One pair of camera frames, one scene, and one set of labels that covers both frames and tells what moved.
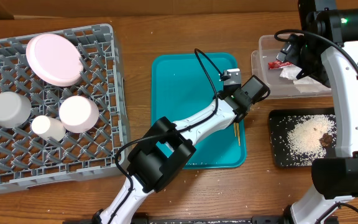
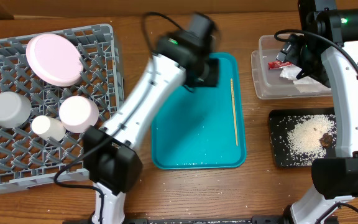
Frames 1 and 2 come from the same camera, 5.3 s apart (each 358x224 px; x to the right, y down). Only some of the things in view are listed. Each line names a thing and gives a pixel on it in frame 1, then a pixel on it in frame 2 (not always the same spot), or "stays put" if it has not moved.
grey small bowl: [10, 109] stays put
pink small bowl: [78, 114] stays put
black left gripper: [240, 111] → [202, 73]
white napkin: [306, 84] stays put
